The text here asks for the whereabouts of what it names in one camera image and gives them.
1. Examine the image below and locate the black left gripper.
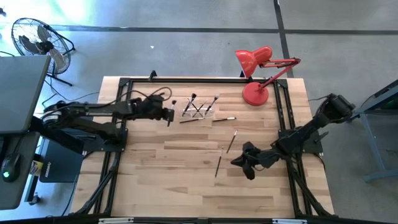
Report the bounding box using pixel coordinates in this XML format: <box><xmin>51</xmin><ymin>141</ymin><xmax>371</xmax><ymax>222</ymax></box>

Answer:
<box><xmin>132</xmin><ymin>95</ymin><xmax>175</xmax><ymax>123</ymax></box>

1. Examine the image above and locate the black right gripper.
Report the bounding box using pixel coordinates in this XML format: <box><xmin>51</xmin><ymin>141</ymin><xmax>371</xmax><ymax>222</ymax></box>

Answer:
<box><xmin>231</xmin><ymin>142</ymin><xmax>280</xmax><ymax>169</ymax></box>

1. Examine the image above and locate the thick grey-handled makeup brush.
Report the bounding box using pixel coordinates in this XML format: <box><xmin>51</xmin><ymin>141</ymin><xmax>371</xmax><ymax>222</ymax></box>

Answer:
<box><xmin>182</xmin><ymin>93</ymin><xmax>198</xmax><ymax>117</ymax></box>

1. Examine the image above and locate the short black pen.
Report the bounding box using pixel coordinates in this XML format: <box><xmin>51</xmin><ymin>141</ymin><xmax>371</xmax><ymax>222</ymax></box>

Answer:
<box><xmin>212</xmin><ymin>116</ymin><xmax>238</xmax><ymax>123</ymax></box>

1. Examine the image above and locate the clear acrylic brush organizer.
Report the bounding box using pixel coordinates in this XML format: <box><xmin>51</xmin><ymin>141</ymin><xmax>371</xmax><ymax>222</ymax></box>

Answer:
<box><xmin>180</xmin><ymin>105</ymin><xmax>215</xmax><ymax>119</ymax></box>

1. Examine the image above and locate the red desk lamp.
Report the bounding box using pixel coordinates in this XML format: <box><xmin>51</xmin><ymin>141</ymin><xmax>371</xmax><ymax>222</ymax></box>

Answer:
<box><xmin>234</xmin><ymin>45</ymin><xmax>302</xmax><ymax>107</ymax></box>

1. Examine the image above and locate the black floor tape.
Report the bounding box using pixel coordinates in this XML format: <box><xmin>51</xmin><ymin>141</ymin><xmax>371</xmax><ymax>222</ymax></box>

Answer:
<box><xmin>46</xmin><ymin>24</ymin><xmax>398</xmax><ymax>35</ymax></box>
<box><xmin>272</xmin><ymin>0</ymin><xmax>295</xmax><ymax>78</ymax></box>

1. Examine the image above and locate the black computer case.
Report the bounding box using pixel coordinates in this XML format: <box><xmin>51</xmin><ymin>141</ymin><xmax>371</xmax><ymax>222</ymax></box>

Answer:
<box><xmin>39</xmin><ymin>136</ymin><xmax>94</xmax><ymax>184</ymax></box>

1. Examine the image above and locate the blue-grey metal cart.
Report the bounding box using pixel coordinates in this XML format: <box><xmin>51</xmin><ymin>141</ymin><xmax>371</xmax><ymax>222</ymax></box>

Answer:
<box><xmin>342</xmin><ymin>79</ymin><xmax>398</xmax><ymax>184</ymax></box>

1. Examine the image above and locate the black floor fan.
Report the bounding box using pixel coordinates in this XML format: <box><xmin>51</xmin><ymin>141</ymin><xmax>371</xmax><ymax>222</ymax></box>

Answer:
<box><xmin>10</xmin><ymin>17</ymin><xmax>76</xmax><ymax>87</ymax></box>

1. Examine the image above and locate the grey office desk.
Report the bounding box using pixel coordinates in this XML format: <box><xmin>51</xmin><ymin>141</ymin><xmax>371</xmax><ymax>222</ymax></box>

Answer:
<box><xmin>0</xmin><ymin>55</ymin><xmax>53</xmax><ymax>210</ymax></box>

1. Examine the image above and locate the black computer mouse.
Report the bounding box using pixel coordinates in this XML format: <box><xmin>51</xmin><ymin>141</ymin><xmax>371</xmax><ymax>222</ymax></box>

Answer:
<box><xmin>1</xmin><ymin>152</ymin><xmax>21</xmax><ymax>184</ymax></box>

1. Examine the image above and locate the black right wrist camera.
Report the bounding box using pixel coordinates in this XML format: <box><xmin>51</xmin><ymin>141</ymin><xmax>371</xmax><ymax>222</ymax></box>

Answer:
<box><xmin>243</xmin><ymin>166</ymin><xmax>257</xmax><ymax>182</ymax></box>

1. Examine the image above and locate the black aluminium table frame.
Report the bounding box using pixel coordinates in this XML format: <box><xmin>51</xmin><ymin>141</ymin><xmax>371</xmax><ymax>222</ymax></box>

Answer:
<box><xmin>70</xmin><ymin>76</ymin><xmax>335</xmax><ymax>218</ymax></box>

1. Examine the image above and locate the black camera stand bar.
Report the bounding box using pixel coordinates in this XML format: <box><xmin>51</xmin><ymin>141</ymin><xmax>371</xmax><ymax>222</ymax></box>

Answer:
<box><xmin>0</xmin><ymin>213</ymin><xmax>398</xmax><ymax>224</ymax></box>

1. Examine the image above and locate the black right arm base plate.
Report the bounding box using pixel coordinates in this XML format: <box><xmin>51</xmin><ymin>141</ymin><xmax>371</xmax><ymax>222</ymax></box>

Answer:
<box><xmin>277</xmin><ymin>128</ymin><xmax>324</xmax><ymax>156</ymax></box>

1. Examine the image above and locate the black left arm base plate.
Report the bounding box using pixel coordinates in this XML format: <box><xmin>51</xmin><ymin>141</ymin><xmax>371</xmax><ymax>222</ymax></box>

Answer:
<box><xmin>83</xmin><ymin>127</ymin><xmax>129</xmax><ymax>153</ymax></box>

